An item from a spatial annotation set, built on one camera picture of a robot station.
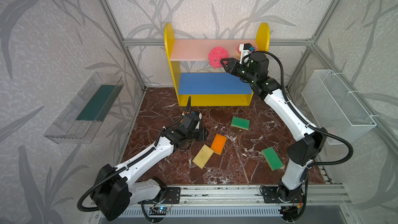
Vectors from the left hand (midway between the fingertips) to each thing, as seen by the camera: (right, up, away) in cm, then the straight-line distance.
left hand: (206, 133), depth 80 cm
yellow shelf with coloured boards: (+2, +25, +32) cm, 41 cm away
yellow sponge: (-2, -14, +5) cm, 14 cm away
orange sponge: (+7, -8, +9) cm, 14 cm away
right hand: (+8, +36, -8) cm, 38 cm away
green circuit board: (-23, -35, -8) cm, 42 cm away
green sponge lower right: (+36, -15, +4) cm, 39 cm away
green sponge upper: (+22, +3, +19) cm, 29 cm away
